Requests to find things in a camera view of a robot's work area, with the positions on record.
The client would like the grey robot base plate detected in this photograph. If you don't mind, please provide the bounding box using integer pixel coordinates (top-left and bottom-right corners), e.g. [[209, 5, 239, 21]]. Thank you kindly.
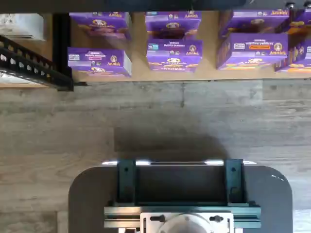
[[68, 165, 294, 233]]

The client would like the dark green metal frame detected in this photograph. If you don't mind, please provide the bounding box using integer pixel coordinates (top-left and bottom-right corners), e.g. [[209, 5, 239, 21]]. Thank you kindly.
[[104, 159, 262, 229]]

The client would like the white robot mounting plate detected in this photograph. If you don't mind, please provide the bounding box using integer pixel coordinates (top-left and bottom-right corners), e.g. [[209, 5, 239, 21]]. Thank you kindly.
[[140, 211, 234, 233]]

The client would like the white patterned carton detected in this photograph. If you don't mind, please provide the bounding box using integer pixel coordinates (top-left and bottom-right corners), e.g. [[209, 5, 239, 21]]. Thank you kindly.
[[0, 13, 47, 41]]

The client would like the purple Annie's bunny box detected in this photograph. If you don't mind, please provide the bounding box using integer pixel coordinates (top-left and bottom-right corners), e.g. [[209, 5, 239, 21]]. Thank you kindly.
[[216, 33, 289, 70], [289, 9, 311, 47], [146, 38, 204, 73], [274, 40, 311, 72], [69, 12, 132, 41], [145, 11, 202, 40], [67, 47, 133, 78], [218, 9, 290, 38]]

